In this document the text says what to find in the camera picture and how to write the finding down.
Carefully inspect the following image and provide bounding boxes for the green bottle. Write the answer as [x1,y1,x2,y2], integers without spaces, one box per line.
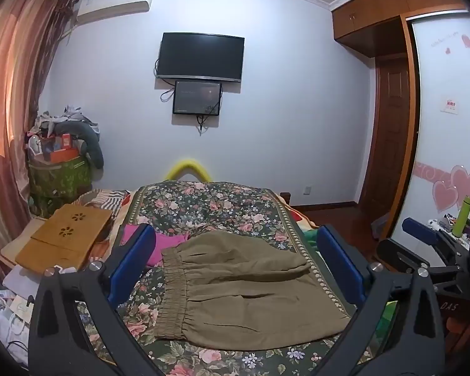
[452,195,470,238]

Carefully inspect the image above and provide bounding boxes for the pink curtain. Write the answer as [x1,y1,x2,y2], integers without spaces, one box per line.
[0,0,81,279]

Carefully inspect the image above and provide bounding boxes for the striped cloth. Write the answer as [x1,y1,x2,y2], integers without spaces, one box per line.
[78,189,131,213]

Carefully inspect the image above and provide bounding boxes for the wooden door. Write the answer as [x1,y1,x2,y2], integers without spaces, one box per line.
[360,53,413,209]

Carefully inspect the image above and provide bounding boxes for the pink cloth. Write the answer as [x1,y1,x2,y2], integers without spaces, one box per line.
[119,223,191,268]

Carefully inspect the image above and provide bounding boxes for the pile of grey clothes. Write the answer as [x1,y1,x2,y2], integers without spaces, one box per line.
[33,105,101,136]

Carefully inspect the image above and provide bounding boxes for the black wall television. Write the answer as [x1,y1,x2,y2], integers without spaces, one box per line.
[155,32,245,84]

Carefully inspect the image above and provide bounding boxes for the grey neck pillow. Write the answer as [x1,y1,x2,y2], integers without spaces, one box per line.
[51,119,105,170]

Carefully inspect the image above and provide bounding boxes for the pile of white papers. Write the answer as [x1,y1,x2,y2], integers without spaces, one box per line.
[0,265,64,369]

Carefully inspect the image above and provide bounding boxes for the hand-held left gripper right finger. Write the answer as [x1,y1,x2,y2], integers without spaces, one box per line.
[315,224,446,376]

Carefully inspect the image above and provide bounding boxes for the wooden lap desk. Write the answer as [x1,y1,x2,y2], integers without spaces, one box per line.
[15,204,114,272]

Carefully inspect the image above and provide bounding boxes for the yellow foam tube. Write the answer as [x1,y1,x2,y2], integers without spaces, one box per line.
[164,158,212,183]

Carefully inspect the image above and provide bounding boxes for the floral blanket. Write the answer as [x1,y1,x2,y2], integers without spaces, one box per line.
[76,180,377,376]

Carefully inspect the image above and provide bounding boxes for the white air conditioner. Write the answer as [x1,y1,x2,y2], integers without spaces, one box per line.
[75,0,154,25]

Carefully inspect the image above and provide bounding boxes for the orange box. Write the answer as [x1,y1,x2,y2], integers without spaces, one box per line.
[39,148,79,164]

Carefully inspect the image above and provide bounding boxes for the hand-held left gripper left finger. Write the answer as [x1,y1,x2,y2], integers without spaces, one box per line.
[28,223,169,376]

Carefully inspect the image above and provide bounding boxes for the wooden overhead cabinet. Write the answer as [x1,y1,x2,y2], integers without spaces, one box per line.
[331,0,470,48]

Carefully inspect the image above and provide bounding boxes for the green patterned bag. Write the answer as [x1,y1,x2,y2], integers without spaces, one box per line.
[27,156,93,218]

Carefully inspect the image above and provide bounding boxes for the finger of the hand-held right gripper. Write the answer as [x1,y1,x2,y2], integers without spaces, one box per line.
[401,217,470,261]
[376,238,462,283]

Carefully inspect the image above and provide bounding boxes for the small black wall screen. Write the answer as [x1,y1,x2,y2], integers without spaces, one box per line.
[172,80,223,117]

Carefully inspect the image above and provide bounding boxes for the khaki pants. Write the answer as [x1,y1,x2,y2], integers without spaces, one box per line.
[154,230,352,352]

